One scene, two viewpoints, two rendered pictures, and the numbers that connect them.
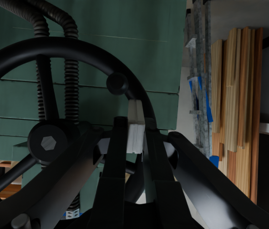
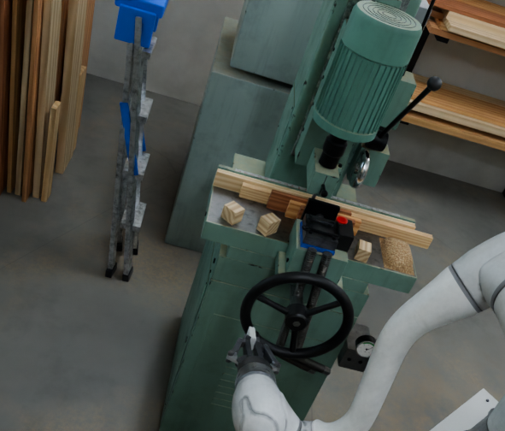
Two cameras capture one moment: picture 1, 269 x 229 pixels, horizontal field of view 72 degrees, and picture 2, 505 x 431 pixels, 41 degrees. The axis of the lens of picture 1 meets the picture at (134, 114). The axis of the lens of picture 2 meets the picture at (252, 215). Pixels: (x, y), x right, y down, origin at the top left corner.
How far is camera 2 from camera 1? 158 cm
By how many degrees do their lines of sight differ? 36
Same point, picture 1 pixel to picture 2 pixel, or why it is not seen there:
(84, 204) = (302, 255)
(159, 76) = (225, 293)
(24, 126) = (345, 284)
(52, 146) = (295, 321)
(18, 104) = not seen: hidden behind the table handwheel
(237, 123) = (41, 30)
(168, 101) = (220, 276)
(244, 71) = (30, 132)
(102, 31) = (263, 329)
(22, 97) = not seen: hidden behind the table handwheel
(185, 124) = not seen: outside the picture
